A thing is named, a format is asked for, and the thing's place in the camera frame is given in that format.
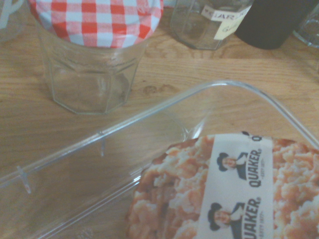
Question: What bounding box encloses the clear plastic container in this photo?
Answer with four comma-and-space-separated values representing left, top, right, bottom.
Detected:
0, 79, 319, 239

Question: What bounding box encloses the glass jar with checkered lid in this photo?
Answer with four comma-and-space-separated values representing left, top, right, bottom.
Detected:
26, 0, 164, 116

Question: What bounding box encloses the labelled jar with checkered lid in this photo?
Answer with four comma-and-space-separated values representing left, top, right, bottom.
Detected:
169, 0, 254, 51

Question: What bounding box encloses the black shaker bottle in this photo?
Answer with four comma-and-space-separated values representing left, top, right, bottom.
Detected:
233, 0, 319, 50

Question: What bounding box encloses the clear drinking glass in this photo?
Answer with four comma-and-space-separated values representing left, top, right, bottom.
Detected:
292, 3, 319, 48

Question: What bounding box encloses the clear glass mug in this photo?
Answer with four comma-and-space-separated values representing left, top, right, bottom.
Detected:
0, 0, 28, 43

